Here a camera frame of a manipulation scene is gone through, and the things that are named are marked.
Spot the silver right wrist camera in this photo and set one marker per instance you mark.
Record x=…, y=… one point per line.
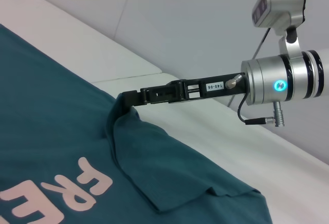
x=282, y=5

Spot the teal t-shirt with FREE print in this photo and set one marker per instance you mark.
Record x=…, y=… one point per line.
x=64, y=131

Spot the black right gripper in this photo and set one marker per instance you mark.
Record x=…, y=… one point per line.
x=195, y=89

